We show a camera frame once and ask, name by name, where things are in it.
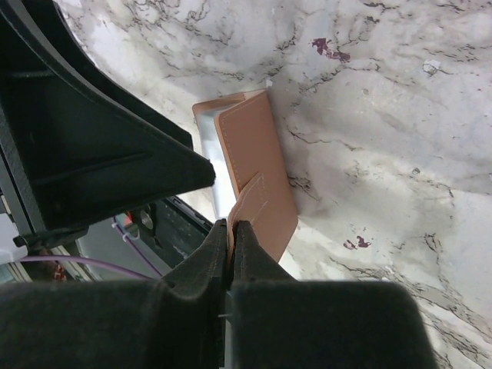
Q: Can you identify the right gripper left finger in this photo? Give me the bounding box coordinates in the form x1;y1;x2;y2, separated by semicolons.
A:
1;221;227;368

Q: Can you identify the tan leather card holder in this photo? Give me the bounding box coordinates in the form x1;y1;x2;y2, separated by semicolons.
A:
192;89;298;261

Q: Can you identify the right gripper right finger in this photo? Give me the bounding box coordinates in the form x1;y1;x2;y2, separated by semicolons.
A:
230;221;437;368

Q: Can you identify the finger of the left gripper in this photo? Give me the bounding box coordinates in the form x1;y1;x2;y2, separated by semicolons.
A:
1;1;215;238

